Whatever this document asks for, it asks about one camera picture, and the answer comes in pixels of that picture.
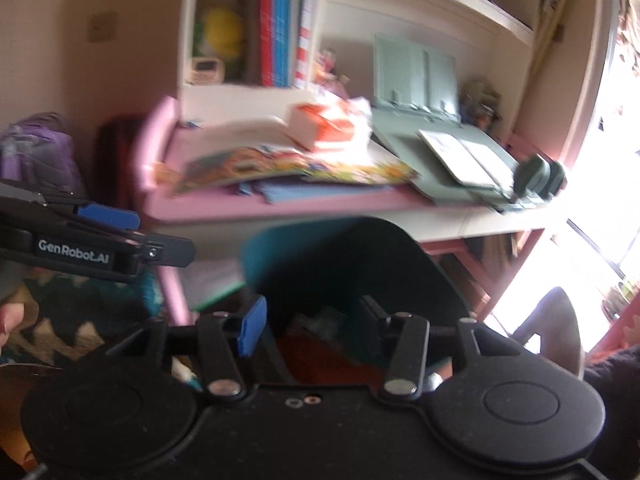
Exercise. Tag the person's left hand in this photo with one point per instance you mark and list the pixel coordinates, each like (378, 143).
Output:
(7, 322)

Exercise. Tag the green book stand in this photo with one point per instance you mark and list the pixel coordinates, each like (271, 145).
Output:
(415, 77)

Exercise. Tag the open white book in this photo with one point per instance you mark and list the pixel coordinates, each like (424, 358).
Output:
(465, 157)

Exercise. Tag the zigzag patterned cloth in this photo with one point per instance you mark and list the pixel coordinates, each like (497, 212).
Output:
(85, 310)

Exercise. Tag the blue paper sheet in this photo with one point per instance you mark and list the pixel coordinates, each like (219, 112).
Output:
(325, 192)

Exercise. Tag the dark teal waste bin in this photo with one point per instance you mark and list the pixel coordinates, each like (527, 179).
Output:
(350, 260)

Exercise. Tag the pink desk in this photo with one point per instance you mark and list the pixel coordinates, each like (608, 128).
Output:
(310, 210)

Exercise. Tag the small pink clock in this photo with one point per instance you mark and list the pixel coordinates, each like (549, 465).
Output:
(204, 71)

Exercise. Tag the orange white box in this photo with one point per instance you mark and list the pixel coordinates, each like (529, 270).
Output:
(325, 125)

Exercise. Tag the small colourful figurine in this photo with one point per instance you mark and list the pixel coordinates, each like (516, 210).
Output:
(330, 72)

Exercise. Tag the purple backpack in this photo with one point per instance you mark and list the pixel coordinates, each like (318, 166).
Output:
(37, 155)

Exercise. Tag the colourful picture book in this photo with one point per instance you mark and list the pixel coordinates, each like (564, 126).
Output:
(280, 165)

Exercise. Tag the white desk bookshelf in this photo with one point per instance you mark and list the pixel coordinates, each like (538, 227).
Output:
(380, 10)

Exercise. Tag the blue book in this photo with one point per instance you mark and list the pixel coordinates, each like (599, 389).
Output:
(283, 27)

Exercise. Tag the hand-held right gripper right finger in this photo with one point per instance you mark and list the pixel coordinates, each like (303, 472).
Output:
(370, 317)

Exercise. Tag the red white striped book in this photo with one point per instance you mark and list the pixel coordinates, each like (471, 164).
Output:
(306, 30)

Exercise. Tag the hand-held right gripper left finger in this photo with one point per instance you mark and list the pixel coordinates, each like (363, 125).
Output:
(251, 330)

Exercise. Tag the yellow plush toy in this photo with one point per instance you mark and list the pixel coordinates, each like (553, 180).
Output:
(222, 32)

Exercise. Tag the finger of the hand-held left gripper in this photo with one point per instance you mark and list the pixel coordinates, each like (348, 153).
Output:
(107, 217)

